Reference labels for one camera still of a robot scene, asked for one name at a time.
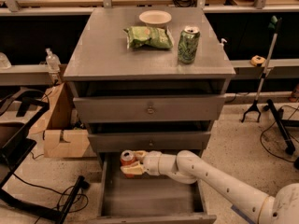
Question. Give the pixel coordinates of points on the white bowl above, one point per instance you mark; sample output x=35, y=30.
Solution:
x=155, y=18

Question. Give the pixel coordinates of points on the small white pump bottle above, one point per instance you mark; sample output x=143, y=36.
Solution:
x=223, y=42

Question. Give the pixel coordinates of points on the green chip bag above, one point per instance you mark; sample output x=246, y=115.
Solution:
x=139, y=36

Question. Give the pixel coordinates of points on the grey open bottom drawer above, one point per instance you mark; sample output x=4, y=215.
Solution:
x=147, y=199

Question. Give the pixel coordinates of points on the blue floor tape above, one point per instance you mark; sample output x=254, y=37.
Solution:
x=242, y=215

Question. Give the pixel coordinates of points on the grey drawer cabinet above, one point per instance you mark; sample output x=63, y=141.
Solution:
x=103, y=66

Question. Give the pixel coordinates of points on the green soda can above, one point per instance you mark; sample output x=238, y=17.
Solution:
x=188, y=44

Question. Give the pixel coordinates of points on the cardboard box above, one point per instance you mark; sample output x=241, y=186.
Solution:
x=60, y=136

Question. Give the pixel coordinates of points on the red coke can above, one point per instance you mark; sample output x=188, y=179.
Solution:
x=127, y=158

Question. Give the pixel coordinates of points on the yellow tape measure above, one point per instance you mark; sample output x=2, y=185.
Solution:
x=257, y=60

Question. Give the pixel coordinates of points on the black stand leg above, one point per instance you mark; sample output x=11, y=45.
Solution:
x=282, y=124

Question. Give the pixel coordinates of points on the grey top drawer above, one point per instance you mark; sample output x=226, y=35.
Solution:
x=149, y=108

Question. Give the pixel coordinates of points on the grey middle drawer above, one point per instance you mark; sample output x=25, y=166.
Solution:
x=117, y=142

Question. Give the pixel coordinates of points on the grabber reacher tool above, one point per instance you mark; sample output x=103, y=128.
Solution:
x=275, y=25

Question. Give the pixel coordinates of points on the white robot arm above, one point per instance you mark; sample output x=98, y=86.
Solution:
x=187, y=167

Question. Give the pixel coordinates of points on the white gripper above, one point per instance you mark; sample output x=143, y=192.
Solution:
x=151, y=162

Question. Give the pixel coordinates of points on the black chair frame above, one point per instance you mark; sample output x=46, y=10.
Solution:
x=14, y=148

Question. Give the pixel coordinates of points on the clear sanitizer bottle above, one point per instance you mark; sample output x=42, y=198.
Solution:
x=52, y=61

